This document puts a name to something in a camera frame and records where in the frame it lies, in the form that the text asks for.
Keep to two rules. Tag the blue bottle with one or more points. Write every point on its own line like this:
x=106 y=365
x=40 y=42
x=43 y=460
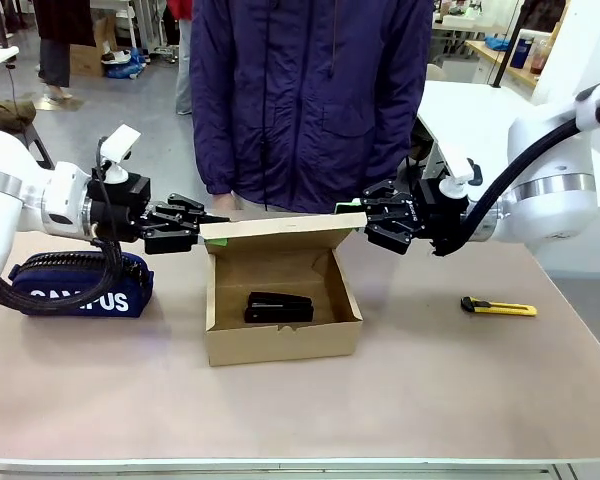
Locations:
x=521 y=50

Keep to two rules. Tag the olive green bag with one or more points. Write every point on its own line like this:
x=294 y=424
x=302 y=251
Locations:
x=10 y=112

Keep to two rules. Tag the black stapler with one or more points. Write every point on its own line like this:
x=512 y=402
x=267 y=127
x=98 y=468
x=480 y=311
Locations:
x=280 y=307

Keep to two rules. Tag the reddish clear jar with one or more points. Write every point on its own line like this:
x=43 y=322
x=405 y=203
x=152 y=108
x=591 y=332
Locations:
x=540 y=57

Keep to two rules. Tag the navy campus pouch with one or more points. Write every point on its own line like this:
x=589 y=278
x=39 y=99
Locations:
x=137 y=295

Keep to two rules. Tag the background person in grey trousers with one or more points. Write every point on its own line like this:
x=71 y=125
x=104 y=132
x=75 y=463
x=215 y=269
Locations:
x=184 y=65

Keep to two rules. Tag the yellow utility knife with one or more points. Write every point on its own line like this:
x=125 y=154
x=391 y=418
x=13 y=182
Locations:
x=505 y=307

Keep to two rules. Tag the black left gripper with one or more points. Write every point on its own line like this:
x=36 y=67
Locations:
x=127 y=210

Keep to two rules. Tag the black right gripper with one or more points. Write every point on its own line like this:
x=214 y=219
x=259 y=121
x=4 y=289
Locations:
x=430 y=215

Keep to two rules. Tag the background cardboard box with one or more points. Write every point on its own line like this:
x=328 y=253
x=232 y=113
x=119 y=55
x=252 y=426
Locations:
x=87 y=60

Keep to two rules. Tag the person in navy jacket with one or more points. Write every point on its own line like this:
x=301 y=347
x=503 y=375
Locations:
x=305 y=100

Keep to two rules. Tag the black pole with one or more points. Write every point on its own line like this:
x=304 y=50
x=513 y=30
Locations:
x=507 y=45

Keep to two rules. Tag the white side table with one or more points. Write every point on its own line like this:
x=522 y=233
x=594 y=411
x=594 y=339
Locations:
x=460 y=115

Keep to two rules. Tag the blue plastic bag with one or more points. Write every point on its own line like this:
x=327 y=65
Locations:
x=125 y=65

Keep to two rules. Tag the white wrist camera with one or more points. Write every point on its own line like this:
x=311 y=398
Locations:
x=120 y=142
x=460 y=165

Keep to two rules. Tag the wooden workbench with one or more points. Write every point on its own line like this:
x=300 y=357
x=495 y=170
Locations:
x=485 y=52

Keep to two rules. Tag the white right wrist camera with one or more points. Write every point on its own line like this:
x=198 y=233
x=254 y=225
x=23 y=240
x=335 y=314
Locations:
x=460 y=165

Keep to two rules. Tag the brown cardboard box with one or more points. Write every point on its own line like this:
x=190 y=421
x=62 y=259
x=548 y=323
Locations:
x=280 y=345

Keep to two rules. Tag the background person in dark coat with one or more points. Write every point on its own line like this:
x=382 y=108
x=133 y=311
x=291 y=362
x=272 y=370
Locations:
x=60 y=30

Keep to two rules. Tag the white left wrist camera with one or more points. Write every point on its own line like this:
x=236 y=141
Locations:
x=120 y=142

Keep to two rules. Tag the person's right hand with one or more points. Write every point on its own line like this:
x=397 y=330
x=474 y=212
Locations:
x=224 y=202

